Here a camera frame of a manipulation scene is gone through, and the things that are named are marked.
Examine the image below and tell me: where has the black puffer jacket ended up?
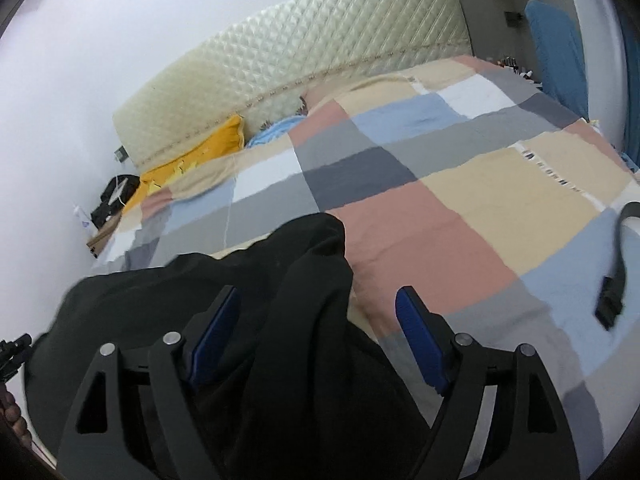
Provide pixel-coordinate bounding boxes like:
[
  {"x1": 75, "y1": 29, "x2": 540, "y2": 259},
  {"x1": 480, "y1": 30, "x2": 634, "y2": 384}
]
[{"x1": 24, "y1": 214, "x2": 430, "y2": 479}]

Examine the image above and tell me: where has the person left hand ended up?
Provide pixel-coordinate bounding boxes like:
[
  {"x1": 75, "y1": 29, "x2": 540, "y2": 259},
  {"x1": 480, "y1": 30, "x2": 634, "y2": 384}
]
[{"x1": 1, "y1": 384, "x2": 32, "y2": 450}]

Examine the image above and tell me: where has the wooden nightstand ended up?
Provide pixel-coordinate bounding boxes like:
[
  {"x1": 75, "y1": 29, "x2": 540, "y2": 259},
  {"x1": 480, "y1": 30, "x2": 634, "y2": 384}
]
[{"x1": 87, "y1": 212, "x2": 122, "y2": 258}]

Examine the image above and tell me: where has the white spray bottle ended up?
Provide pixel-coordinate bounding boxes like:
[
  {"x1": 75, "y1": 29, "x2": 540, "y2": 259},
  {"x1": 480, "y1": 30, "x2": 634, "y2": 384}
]
[{"x1": 74, "y1": 205, "x2": 96, "y2": 238}]

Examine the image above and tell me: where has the black bag on nightstand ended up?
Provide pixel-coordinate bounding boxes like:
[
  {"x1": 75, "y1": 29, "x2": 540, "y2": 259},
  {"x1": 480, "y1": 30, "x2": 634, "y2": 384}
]
[{"x1": 90, "y1": 174, "x2": 140, "y2": 229}]

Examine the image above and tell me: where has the white tablet device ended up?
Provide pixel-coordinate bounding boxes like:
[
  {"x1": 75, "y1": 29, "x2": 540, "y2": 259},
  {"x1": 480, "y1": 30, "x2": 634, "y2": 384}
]
[{"x1": 110, "y1": 177, "x2": 127, "y2": 203}]

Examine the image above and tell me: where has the colourful patchwork duvet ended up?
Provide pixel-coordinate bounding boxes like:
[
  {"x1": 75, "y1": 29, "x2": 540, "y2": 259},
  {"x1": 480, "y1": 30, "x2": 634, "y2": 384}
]
[{"x1": 99, "y1": 56, "x2": 639, "y2": 476}]

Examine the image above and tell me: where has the yellow pillow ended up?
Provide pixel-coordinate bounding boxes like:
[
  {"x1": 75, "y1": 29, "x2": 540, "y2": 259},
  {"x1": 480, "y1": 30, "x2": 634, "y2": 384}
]
[{"x1": 122, "y1": 114, "x2": 245, "y2": 214}]

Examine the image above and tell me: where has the light blue pillow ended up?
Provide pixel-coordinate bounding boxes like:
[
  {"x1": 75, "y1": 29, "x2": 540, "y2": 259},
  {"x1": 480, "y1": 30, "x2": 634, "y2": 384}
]
[{"x1": 245, "y1": 115, "x2": 306, "y2": 148}]

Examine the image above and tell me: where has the pink pillow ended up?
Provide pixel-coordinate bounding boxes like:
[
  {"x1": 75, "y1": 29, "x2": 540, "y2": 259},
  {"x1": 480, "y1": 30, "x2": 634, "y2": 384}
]
[{"x1": 299, "y1": 79, "x2": 381, "y2": 114}]

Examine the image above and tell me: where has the blue towel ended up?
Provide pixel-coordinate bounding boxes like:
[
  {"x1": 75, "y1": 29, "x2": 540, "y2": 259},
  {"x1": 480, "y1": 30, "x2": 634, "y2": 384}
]
[{"x1": 525, "y1": 0, "x2": 589, "y2": 119}]

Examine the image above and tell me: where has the cream quilted headboard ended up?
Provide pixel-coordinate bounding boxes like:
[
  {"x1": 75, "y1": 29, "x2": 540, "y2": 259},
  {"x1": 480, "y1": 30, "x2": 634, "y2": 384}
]
[{"x1": 113, "y1": 0, "x2": 472, "y2": 172}]

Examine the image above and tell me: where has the grey wardrobe cabinet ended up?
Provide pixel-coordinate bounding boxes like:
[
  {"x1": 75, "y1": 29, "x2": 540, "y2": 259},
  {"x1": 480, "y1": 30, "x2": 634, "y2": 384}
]
[{"x1": 441, "y1": 0, "x2": 591, "y2": 86}]

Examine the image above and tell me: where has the blue curtain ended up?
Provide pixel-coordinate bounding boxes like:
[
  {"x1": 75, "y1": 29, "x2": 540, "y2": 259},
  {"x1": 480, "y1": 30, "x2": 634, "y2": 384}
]
[{"x1": 617, "y1": 8, "x2": 639, "y2": 165}]

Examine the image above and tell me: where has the black strap with buckle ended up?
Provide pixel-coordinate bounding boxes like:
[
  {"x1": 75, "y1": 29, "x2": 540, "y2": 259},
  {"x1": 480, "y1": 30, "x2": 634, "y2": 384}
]
[{"x1": 593, "y1": 201, "x2": 640, "y2": 332}]

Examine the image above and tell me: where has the wall power socket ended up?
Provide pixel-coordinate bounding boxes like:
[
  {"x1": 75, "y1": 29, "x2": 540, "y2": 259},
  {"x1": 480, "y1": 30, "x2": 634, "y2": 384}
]
[{"x1": 114, "y1": 146, "x2": 128, "y2": 162}]

